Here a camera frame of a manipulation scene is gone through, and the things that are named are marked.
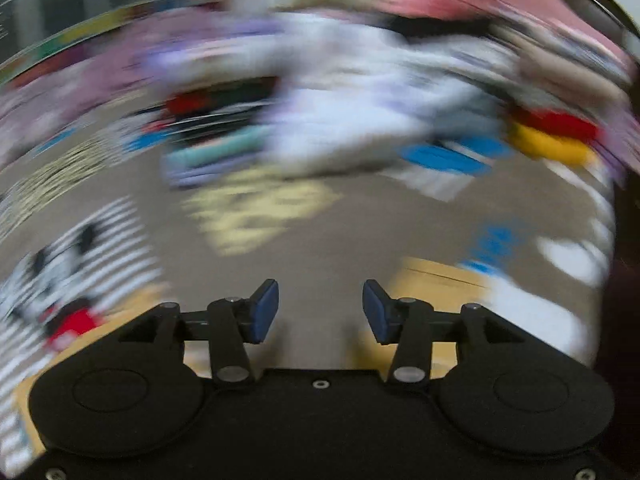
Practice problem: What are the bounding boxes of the yellow rolled garment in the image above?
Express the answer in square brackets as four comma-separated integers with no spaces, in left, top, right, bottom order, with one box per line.
[505,122,593,168]

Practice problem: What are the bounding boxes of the red rolled garment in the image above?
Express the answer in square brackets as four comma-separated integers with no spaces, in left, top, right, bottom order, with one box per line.
[515,107,601,141]

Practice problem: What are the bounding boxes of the red folded garment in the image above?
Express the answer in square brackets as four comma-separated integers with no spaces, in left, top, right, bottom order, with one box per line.
[165,87,276,116]

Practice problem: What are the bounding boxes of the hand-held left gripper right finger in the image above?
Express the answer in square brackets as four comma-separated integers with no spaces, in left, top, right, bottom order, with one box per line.
[363,279,523,388]

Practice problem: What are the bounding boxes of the grey clothes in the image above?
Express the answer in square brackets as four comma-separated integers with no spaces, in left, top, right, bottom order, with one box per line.
[430,107,506,141]

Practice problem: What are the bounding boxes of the purple floral duvet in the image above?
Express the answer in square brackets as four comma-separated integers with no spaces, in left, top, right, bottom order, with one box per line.
[0,15,241,126]

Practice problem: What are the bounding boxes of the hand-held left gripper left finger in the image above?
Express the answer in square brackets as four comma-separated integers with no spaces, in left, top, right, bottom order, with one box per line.
[117,279,279,388]

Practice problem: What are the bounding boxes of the teal folded garment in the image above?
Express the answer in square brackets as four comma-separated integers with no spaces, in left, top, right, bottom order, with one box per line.
[162,127,273,176]

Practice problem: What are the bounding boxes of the white floral garment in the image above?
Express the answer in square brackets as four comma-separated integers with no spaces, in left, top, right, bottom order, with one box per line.
[260,25,451,176]

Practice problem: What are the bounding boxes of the purple folded flower garment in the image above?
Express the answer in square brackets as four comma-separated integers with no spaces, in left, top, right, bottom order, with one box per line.
[135,20,286,91]

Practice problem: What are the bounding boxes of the yellow printed garment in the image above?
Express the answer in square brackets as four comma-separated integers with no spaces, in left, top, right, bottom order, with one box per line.
[12,256,506,461]

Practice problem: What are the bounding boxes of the brown cartoon printed blanket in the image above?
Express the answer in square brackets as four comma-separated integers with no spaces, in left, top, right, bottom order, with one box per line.
[0,50,621,466]

